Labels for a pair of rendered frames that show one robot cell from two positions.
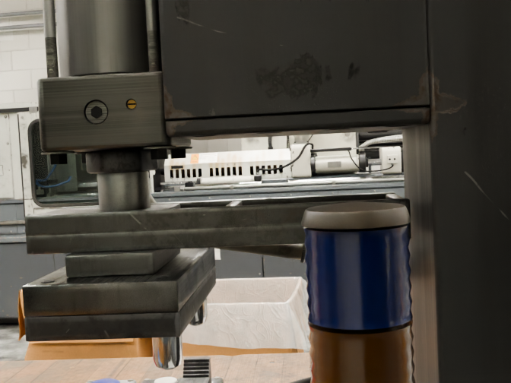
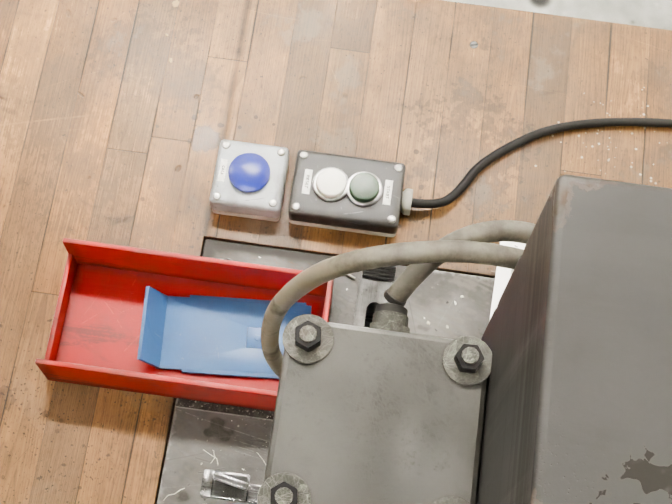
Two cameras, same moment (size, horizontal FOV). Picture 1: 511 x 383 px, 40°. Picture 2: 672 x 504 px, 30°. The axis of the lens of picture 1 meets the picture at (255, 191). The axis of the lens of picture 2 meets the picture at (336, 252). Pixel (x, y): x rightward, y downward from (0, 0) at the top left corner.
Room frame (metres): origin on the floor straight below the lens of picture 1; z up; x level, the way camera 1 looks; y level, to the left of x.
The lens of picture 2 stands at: (0.40, 0.12, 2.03)
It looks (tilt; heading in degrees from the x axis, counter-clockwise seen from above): 70 degrees down; 359
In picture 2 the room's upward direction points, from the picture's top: 4 degrees clockwise
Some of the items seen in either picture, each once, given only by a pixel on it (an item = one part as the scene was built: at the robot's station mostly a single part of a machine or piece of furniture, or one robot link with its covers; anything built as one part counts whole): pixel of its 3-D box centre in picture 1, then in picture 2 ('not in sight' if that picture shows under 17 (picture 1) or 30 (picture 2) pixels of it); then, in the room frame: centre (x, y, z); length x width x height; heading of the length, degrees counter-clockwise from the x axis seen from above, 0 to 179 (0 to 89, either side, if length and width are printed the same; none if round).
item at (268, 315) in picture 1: (247, 346); not in sight; (3.00, 0.07, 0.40); 0.69 x 0.60 x 0.50; 172
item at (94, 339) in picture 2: not in sight; (189, 327); (0.73, 0.25, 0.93); 0.25 x 0.12 x 0.06; 86
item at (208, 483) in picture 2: not in sight; (245, 488); (0.57, 0.18, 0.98); 0.07 x 0.02 x 0.01; 86
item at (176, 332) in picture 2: not in sight; (226, 332); (0.73, 0.21, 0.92); 0.15 x 0.07 x 0.03; 90
